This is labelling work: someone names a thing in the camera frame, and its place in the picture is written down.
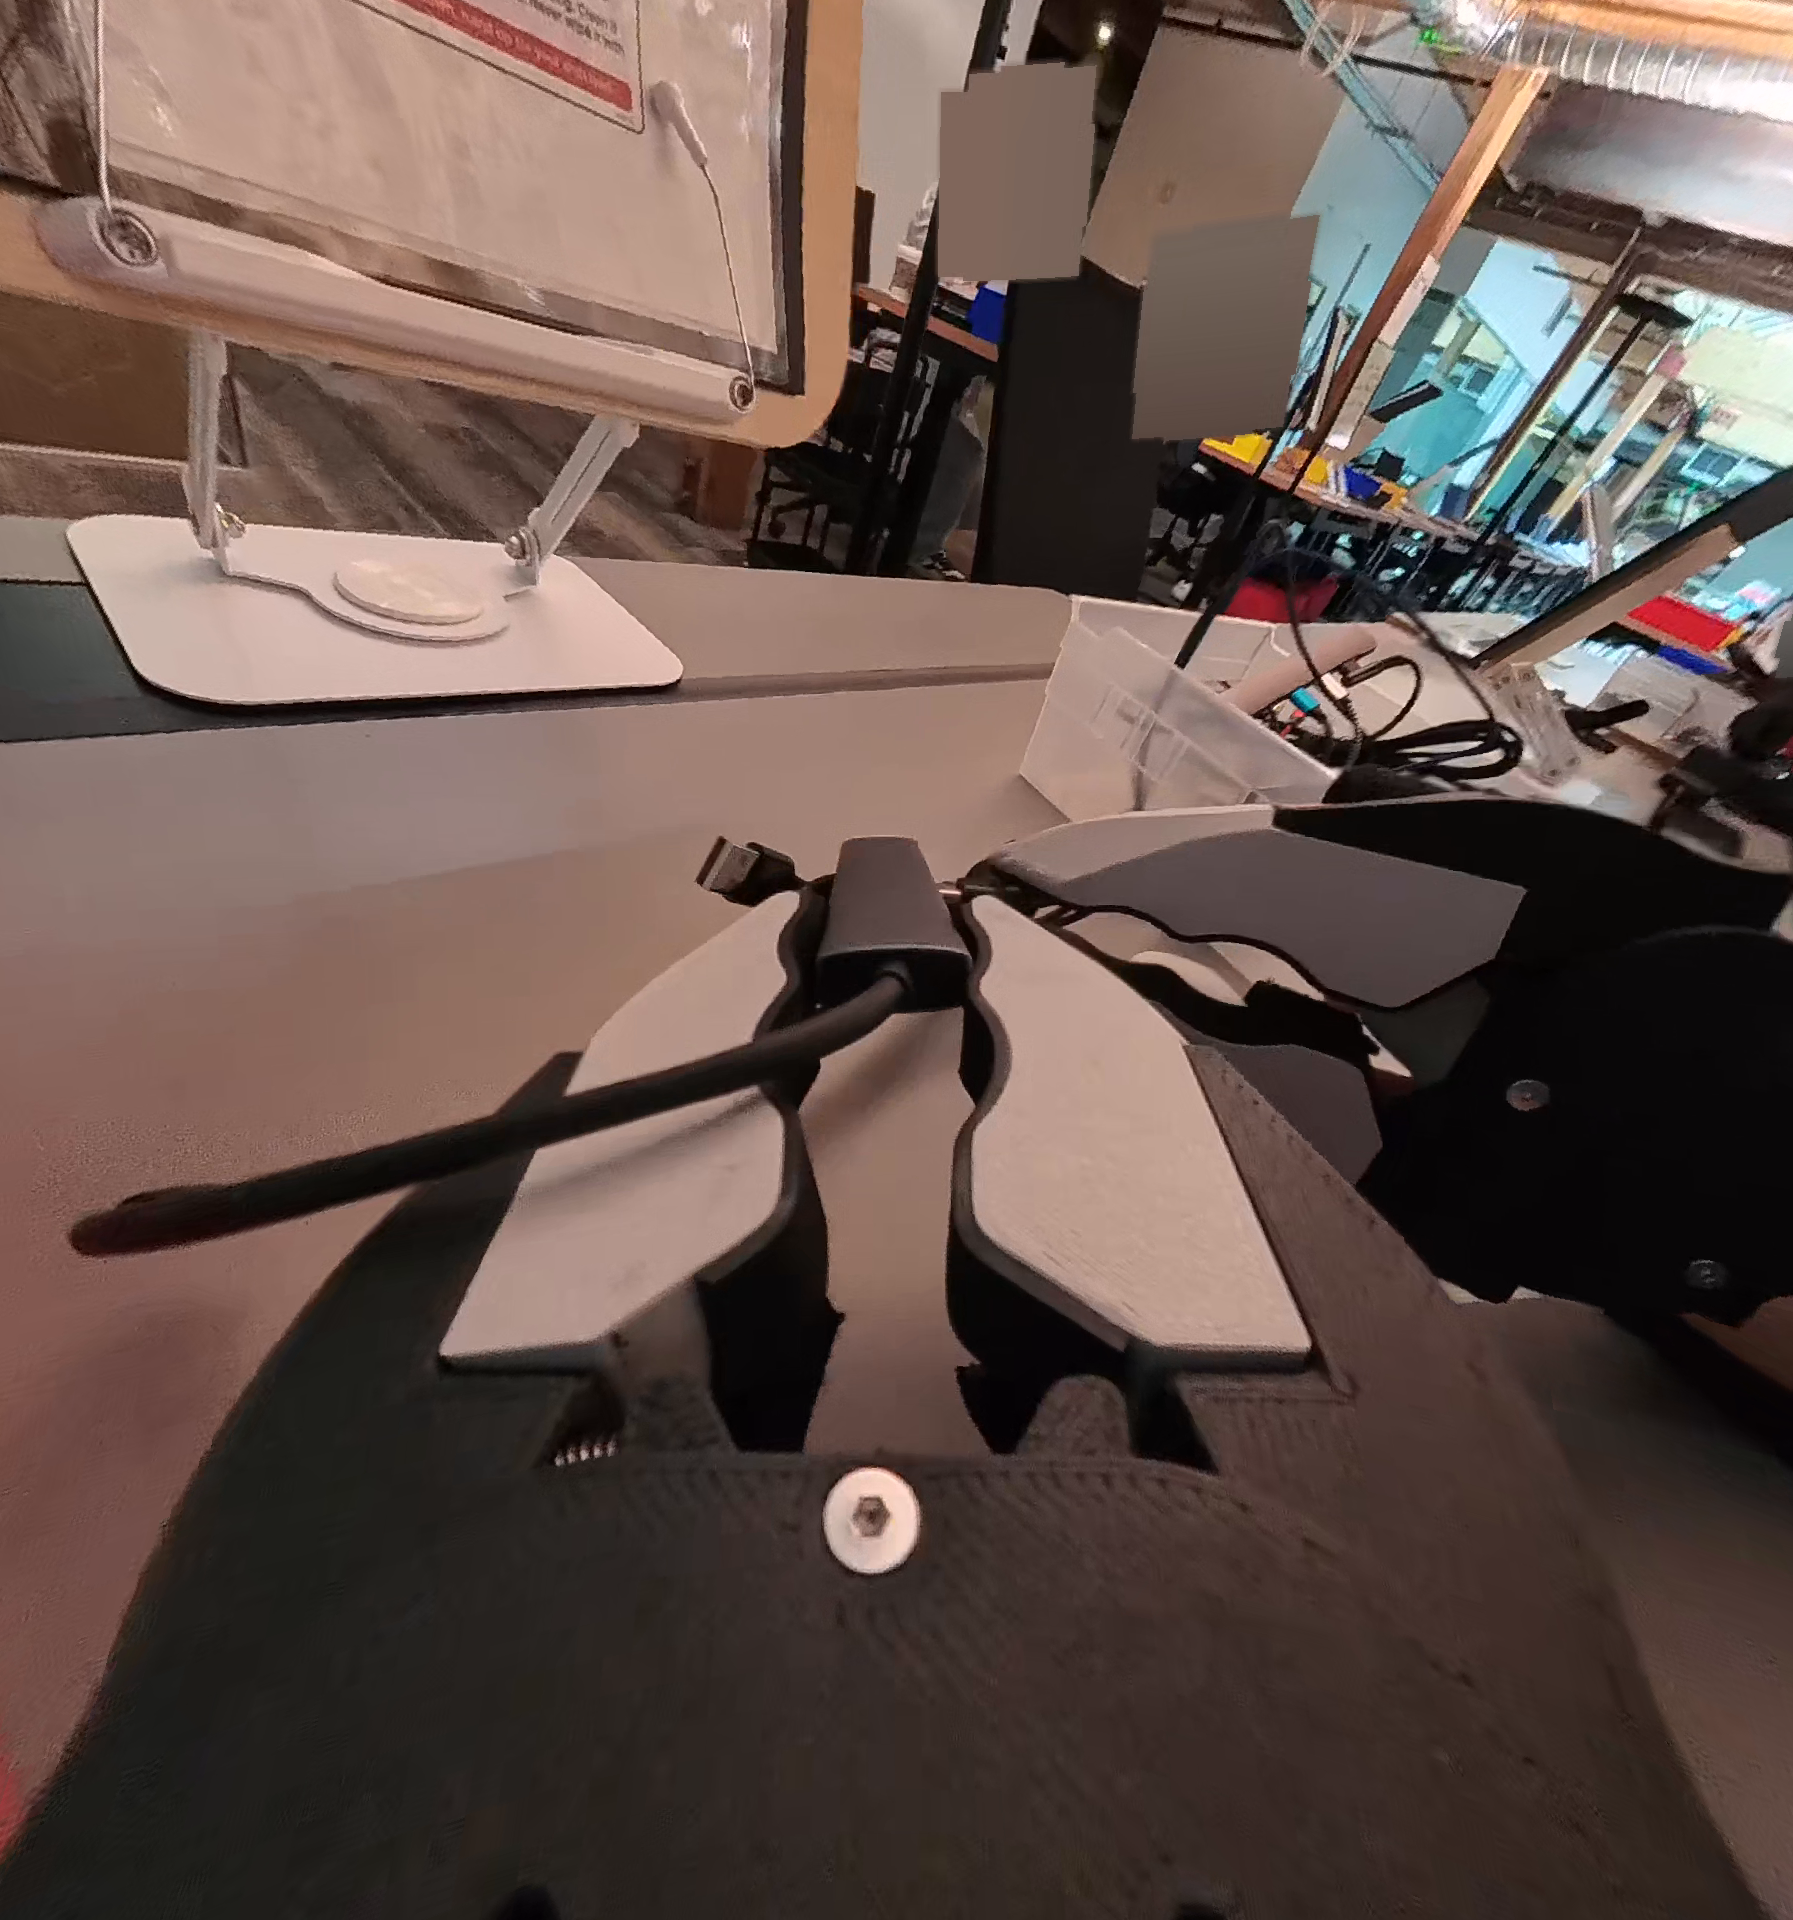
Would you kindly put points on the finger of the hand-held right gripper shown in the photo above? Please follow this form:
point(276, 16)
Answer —
point(1283, 883)
point(1314, 1103)

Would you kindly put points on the black column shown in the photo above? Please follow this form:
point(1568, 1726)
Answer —
point(1063, 449)

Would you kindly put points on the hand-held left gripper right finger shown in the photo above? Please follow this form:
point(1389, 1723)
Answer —
point(1120, 1185)

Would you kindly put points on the wooden stand board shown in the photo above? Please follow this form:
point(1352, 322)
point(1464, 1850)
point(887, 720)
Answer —
point(820, 226)

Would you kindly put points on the clear acrylic organizer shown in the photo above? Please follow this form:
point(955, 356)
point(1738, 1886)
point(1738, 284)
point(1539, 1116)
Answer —
point(1104, 720)

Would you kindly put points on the tilted dark board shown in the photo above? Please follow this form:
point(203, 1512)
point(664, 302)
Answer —
point(1660, 577)

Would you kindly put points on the grey usb hub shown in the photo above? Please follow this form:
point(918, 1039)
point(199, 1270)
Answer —
point(882, 900)

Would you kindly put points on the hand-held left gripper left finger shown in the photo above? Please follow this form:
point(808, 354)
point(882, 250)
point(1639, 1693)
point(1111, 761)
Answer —
point(625, 1229)

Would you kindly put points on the printed instruction sheet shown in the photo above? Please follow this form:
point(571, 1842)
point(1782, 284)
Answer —
point(386, 149)

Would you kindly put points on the white document stand frame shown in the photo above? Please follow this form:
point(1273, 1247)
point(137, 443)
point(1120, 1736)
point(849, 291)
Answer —
point(386, 659)

